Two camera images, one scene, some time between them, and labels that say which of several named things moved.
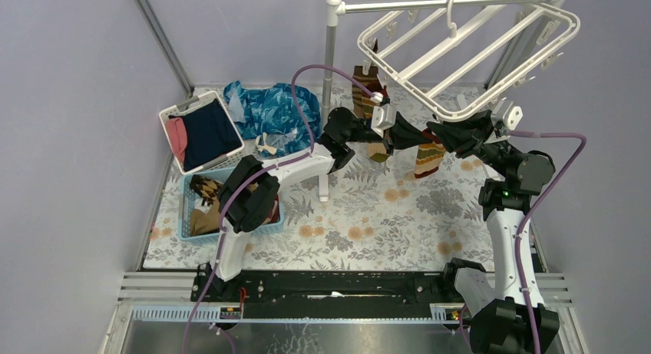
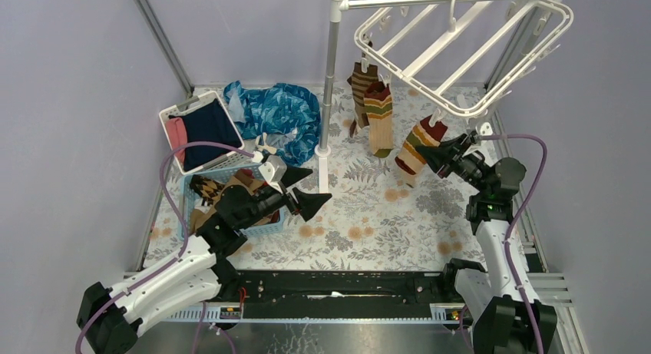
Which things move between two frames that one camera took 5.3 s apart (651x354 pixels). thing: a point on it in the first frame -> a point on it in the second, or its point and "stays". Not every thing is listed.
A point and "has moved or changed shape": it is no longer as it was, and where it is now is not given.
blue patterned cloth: (270, 113) stays
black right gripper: (480, 124) -> (438, 155)
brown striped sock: (364, 81) stays
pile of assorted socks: (205, 216) stays
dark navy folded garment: (209, 134) stays
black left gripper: (393, 129) -> (290, 198)
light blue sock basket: (183, 219) stays
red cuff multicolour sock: (429, 155) has moved or changed shape
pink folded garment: (178, 137) stays
